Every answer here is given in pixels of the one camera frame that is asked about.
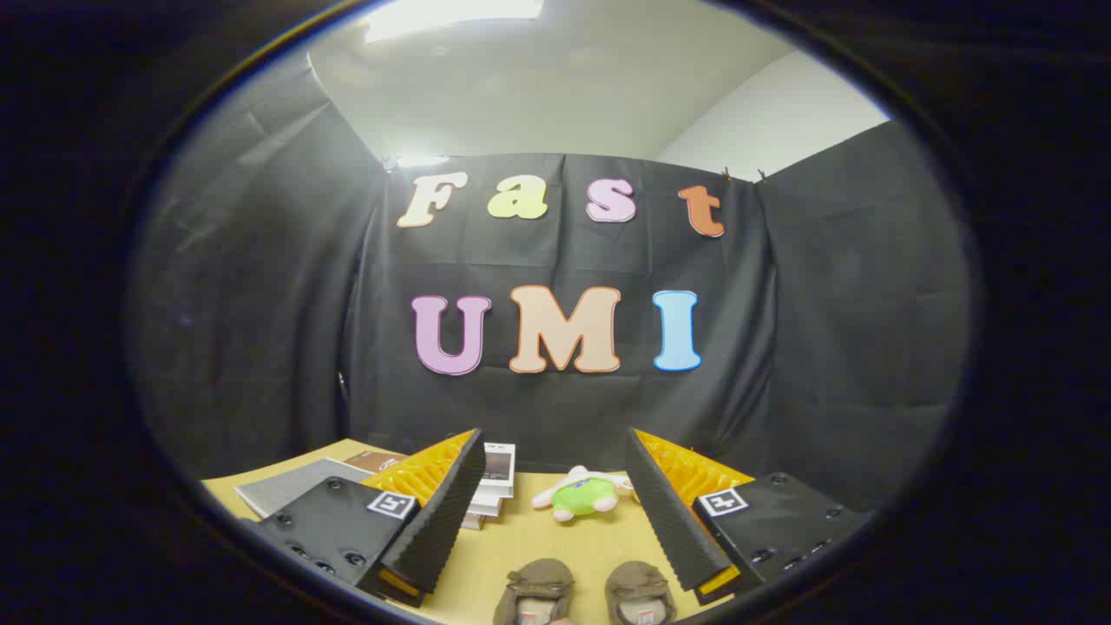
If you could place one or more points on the white book dark cover picture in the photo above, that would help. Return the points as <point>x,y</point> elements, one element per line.
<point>499,469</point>

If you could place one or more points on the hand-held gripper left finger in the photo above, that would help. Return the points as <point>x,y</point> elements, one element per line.
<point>434,529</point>

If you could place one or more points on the brown slipper shoe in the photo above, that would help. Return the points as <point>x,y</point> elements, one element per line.
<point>640,586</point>
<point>538,582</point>

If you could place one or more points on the fabric storage box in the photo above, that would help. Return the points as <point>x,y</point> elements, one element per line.
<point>286,490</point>

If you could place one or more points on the brown hardcover book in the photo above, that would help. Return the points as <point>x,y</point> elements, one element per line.
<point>375,460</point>

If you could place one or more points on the plain white book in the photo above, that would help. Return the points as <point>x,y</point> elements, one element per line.
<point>490,506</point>

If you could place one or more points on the pink plush toy green shirt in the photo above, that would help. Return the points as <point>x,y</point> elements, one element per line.
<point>583,498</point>

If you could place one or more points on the ceiling light panel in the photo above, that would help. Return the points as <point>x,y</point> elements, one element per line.
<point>451,16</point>

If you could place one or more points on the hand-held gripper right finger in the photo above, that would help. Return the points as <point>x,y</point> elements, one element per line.
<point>668,521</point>

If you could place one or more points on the black backdrop cloth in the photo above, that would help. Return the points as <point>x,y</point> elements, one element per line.
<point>260,347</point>

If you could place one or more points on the tan-edged book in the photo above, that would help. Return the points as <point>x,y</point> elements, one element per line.
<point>473,521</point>

